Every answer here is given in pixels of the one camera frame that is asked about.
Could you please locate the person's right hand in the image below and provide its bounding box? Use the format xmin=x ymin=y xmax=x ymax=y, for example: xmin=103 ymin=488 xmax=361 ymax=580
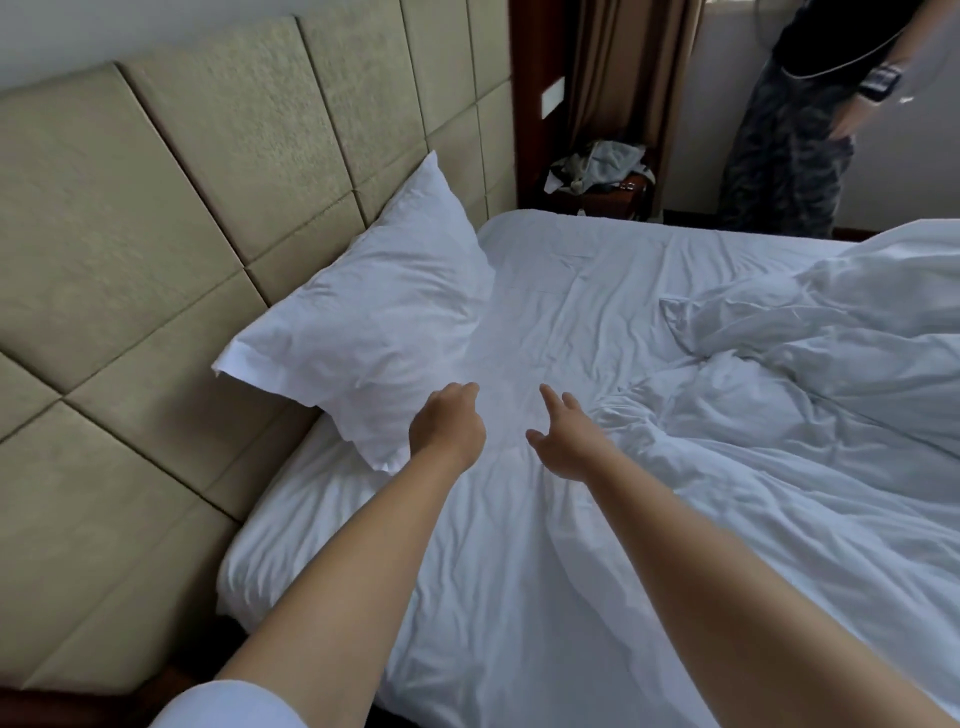
xmin=525 ymin=384 xmax=620 ymax=485

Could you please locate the person's left hand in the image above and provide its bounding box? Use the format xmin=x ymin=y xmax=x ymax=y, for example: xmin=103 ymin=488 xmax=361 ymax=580
xmin=408 ymin=381 xmax=489 ymax=476

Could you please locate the white pillow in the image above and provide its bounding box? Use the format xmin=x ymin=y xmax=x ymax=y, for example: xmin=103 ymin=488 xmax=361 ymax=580
xmin=211 ymin=150 xmax=497 ymax=476

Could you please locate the white bed sheet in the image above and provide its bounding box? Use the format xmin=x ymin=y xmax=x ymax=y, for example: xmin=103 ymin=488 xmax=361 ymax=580
xmin=217 ymin=207 xmax=960 ymax=728

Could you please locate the white duvet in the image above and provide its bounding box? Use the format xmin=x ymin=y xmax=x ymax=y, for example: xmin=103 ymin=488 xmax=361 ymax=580
xmin=592 ymin=220 xmax=960 ymax=707

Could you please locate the person's right forearm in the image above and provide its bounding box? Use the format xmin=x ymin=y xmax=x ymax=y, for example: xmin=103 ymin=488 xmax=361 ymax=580
xmin=577 ymin=447 xmax=960 ymax=728

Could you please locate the another person's forearm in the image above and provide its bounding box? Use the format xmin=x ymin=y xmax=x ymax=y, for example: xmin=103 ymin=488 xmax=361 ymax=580
xmin=885 ymin=0 xmax=950 ymax=74

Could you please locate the person's left forearm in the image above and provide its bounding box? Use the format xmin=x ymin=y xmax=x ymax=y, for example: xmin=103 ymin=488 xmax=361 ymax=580
xmin=217 ymin=450 xmax=482 ymax=728

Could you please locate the person's white shirt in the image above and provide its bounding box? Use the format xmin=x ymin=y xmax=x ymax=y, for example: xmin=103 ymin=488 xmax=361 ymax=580
xmin=150 ymin=679 xmax=309 ymax=728

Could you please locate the beige padded headboard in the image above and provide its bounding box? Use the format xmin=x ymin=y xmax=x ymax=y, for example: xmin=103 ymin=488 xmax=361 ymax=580
xmin=0 ymin=0 xmax=519 ymax=699

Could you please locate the brown curtain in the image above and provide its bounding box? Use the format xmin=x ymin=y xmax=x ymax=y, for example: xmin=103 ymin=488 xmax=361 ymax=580
xmin=567 ymin=0 xmax=707 ymax=219

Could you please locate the black and white wristband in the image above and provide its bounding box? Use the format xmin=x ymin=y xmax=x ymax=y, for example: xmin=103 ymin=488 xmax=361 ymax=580
xmin=858 ymin=60 xmax=909 ymax=107

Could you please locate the dark wooden wall panel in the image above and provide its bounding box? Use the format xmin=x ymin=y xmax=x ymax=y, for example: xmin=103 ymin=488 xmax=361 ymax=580
xmin=507 ymin=0 xmax=579 ymax=212

